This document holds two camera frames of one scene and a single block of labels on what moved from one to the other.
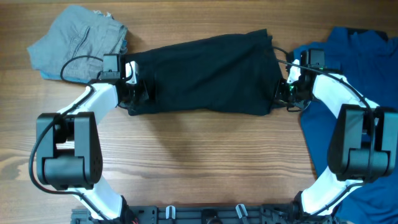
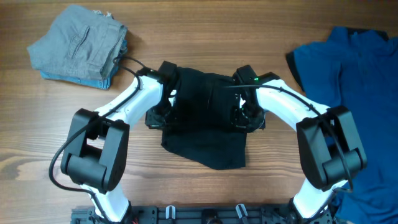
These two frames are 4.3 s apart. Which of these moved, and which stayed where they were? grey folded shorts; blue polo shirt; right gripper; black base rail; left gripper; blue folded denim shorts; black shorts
Moved: left gripper; black shorts; right gripper
Stayed: blue folded denim shorts; black base rail; blue polo shirt; grey folded shorts
